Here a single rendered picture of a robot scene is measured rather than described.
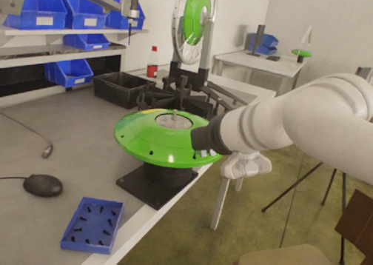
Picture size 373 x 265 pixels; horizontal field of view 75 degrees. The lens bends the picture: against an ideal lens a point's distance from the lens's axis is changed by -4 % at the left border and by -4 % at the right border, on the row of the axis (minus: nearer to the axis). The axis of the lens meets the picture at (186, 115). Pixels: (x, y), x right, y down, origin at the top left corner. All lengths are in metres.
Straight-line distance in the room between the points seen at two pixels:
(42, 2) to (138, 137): 0.90
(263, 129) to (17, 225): 0.54
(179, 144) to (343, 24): 4.74
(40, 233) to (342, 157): 0.56
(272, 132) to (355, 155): 0.11
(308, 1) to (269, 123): 4.92
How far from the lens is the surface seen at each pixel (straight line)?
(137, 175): 0.75
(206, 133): 0.45
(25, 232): 0.65
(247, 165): 0.41
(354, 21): 5.19
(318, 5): 5.20
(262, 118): 0.34
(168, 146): 0.60
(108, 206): 0.67
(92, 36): 1.54
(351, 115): 0.26
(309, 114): 0.26
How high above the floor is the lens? 1.38
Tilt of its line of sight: 23 degrees down
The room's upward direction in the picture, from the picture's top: 9 degrees clockwise
